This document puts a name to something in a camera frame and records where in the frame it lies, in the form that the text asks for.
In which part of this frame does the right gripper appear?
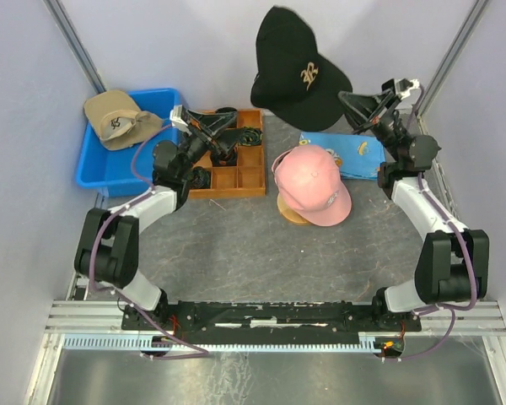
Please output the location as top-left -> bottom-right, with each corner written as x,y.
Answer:
333,90 -> 408,164

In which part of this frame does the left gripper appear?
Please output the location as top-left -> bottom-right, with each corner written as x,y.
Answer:
176,109 -> 245,178

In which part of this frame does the blue astronaut print cloth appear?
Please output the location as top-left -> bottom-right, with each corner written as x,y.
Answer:
299,132 -> 385,181

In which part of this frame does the black cap white lining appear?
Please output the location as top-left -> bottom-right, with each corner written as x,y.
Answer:
250,6 -> 353,132

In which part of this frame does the pink cap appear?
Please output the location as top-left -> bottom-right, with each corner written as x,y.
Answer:
272,144 -> 352,227

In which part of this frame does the wooden hat stand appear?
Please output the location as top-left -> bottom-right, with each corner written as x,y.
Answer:
277,194 -> 311,225

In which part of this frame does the beige cap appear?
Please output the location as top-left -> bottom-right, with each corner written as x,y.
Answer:
83,89 -> 164,151

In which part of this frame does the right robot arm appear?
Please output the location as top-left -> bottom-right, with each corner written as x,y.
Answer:
338,86 -> 490,330

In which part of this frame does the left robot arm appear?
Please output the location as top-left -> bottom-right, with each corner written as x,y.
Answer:
74,105 -> 266,329

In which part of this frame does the rolled black belt top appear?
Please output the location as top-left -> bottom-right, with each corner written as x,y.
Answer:
216,106 -> 238,114

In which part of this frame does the rolled black brown belt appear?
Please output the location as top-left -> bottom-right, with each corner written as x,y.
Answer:
210,150 -> 238,167

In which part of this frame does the rolled green black belt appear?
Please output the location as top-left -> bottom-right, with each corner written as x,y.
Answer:
239,127 -> 263,147

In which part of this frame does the rolled dark green belt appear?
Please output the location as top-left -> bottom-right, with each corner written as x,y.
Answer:
187,166 -> 211,190

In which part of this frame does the wooden compartment tray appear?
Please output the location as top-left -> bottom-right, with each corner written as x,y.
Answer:
189,109 -> 266,199

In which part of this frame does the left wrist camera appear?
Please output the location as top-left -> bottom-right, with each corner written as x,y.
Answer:
170,105 -> 189,133

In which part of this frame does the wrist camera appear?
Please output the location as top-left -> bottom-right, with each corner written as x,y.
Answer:
394,78 -> 421,100
170,105 -> 189,133

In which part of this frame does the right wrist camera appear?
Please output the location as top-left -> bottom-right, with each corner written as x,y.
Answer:
394,78 -> 421,100

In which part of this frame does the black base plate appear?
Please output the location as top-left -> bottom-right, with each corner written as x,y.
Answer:
121,300 -> 423,345

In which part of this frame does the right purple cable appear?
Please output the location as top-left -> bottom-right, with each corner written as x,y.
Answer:
379,84 -> 482,362

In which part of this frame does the blue cable duct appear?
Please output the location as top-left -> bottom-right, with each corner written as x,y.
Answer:
62,333 -> 380,354

